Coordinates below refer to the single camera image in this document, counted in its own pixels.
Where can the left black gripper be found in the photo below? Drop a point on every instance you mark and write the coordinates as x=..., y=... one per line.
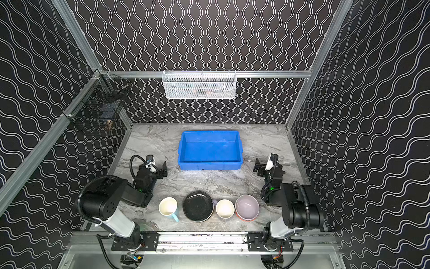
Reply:
x=159, y=169

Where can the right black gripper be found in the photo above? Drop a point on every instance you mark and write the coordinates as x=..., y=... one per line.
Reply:
x=269, y=168

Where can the light blue mug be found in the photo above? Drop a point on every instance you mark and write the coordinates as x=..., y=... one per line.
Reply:
x=168, y=207

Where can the purple cream mug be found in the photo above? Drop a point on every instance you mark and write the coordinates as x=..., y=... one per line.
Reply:
x=225, y=209

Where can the black glossy plate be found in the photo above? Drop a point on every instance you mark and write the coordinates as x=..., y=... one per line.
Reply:
x=198, y=206

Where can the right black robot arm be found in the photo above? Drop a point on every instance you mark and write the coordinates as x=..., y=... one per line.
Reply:
x=301, y=212

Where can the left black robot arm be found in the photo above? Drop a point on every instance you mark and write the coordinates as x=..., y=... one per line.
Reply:
x=98, y=203

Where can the blue plastic bin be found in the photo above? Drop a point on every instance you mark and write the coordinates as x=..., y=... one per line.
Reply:
x=210, y=150

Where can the lavender bowl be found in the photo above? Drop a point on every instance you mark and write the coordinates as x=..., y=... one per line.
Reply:
x=247, y=208

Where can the black wire basket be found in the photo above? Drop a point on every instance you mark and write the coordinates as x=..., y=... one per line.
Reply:
x=99, y=110

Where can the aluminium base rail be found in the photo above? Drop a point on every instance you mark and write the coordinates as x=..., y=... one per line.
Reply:
x=235, y=243

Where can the white wire mesh basket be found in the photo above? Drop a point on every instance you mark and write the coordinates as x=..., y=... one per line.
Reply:
x=199, y=84

